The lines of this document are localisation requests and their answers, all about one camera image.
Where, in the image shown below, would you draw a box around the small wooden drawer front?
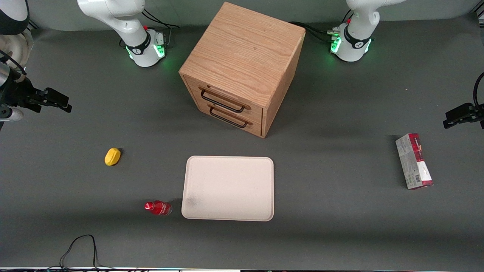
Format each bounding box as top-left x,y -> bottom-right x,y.
197,101 -> 263,138

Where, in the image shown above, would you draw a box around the oak wooden drawer cabinet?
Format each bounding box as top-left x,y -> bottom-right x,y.
178,2 -> 306,139

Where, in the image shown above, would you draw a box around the black arm base cables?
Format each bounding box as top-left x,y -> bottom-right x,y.
141,9 -> 180,48
289,11 -> 354,44

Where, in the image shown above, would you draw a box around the beige plastic tray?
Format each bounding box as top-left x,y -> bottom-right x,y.
181,156 -> 274,222

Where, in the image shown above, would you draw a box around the short black drawer handle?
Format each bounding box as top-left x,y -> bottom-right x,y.
209,107 -> 250,128

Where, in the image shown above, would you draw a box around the large wooden drawer front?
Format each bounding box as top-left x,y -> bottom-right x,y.
183,75 -> 264,125

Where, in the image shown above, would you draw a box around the black cable at table edge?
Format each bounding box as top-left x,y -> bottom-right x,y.
45,234 -> 114,271

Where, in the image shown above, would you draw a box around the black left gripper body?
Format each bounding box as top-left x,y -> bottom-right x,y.
469,105 -> 484,129

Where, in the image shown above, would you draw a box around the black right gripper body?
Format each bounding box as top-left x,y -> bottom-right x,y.
0,77 -> 41,114

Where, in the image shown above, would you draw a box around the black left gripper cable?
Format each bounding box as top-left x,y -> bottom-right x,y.
473,72 -> 484,107

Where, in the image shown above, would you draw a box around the red coke bottle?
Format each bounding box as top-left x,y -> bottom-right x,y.
144,201 -> 173,216

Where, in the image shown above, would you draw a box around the black cable along right arm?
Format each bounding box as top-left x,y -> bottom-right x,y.
0,49 -> 28,82

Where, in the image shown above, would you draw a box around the beige rounded background object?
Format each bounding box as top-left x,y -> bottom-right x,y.
0,29 -> 34,74

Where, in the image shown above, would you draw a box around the black left arm base cables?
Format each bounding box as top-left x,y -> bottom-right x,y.
289,11 -> 354,44

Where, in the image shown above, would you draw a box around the yellow lemon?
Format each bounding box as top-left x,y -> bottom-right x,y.
104,147 -> 122,167

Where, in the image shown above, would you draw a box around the long black drawer handle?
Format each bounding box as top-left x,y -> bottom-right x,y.
199,87 -> 247,113

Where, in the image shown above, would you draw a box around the black right arm base cables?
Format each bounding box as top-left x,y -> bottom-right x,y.
141,9 -> 180,48

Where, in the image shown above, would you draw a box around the red grey carton box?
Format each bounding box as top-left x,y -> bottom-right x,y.
395,133 -> 434,190

